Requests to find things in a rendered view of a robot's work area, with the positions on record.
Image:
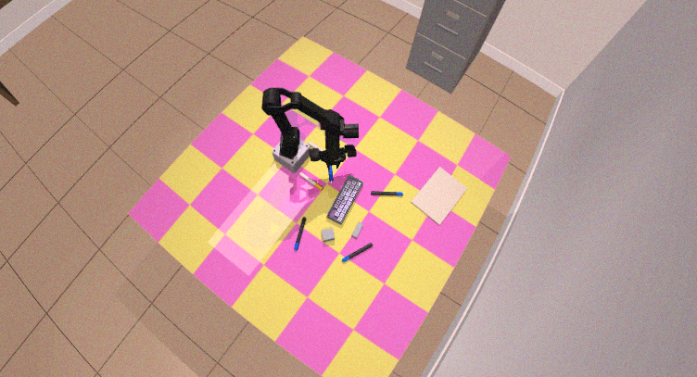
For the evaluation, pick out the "white cylinder with yellow end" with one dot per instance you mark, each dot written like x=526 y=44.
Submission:
x=311 y=181
x=314 y=146

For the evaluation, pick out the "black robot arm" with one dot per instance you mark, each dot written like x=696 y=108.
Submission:
x=330 y=121

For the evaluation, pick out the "pale pink flat rectangle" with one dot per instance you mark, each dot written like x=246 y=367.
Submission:
x=439 y=195

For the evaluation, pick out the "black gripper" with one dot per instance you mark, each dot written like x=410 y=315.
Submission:
x=316 y=155

